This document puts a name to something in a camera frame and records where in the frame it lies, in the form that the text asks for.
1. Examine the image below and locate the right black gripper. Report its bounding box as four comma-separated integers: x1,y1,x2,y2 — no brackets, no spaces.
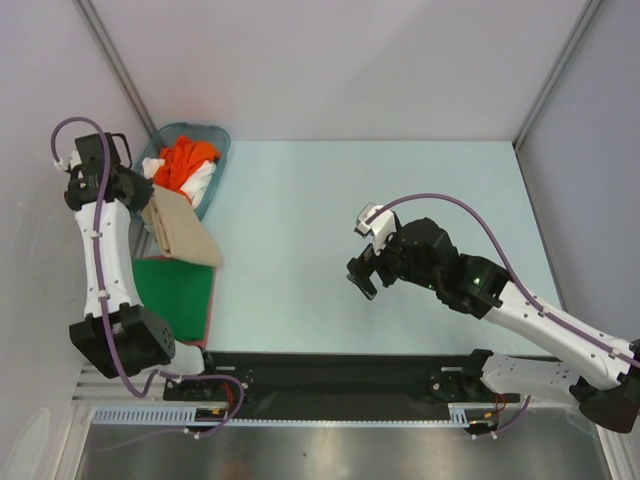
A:
347,223,440,300

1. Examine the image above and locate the beige t shirt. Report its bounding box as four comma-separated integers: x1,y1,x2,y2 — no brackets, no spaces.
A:
141,186,222,268

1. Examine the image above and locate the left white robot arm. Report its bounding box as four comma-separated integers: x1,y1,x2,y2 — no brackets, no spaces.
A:
64,133,221,400

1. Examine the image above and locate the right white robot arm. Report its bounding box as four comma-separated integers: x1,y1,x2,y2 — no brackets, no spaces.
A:
347,204,639,434

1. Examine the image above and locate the orange t shirt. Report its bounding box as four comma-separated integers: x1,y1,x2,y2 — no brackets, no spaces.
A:
153,135,221,193

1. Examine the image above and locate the white t shirt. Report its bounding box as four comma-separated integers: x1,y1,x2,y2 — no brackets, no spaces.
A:
142,157,217,208

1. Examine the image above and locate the teal plastic laundry basket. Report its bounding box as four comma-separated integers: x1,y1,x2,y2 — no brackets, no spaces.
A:
132,122,231,220

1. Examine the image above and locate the green folded t shirt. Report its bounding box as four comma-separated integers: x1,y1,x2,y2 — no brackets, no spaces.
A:
132,257,215,346

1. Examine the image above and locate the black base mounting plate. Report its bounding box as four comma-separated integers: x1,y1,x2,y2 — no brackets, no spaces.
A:
162,349,586,426

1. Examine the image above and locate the right white cable duct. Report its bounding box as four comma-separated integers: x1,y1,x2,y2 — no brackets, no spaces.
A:
448,403,506,426

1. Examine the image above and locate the white cable duct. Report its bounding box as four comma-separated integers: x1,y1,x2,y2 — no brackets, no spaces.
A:
448,403,506,426
92,405,231,426

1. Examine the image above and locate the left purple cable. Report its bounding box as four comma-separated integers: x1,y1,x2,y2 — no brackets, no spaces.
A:
51,116,246,451

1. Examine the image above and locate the aluminium frame rail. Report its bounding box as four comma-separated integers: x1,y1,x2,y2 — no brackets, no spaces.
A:
72,365,166,405

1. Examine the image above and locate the left white cable duct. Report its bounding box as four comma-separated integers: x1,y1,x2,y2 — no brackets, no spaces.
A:
92,405,231,426

